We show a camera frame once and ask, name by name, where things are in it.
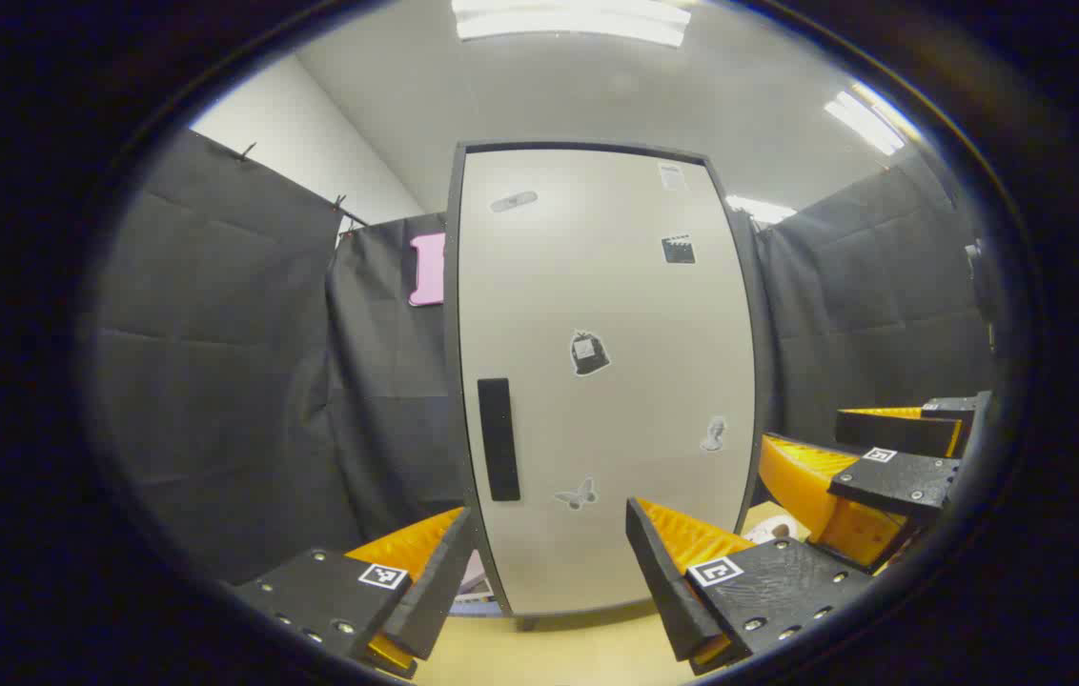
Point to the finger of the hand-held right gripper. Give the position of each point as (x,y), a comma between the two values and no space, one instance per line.
(897,481)
(892,431)

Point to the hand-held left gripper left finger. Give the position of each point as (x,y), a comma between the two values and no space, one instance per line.
(439,591)

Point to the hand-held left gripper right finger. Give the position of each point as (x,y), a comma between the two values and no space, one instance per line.
(659,581)

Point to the grey cabinet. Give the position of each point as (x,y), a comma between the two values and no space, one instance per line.
(761,381)

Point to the small stacked boxes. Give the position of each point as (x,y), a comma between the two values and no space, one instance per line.
(475,581)

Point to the ceiling light panel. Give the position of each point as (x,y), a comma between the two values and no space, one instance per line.
(865,122)
(761,210)
(568,21)

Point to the black backdrop cloth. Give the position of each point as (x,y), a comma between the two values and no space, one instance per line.
(215,362)

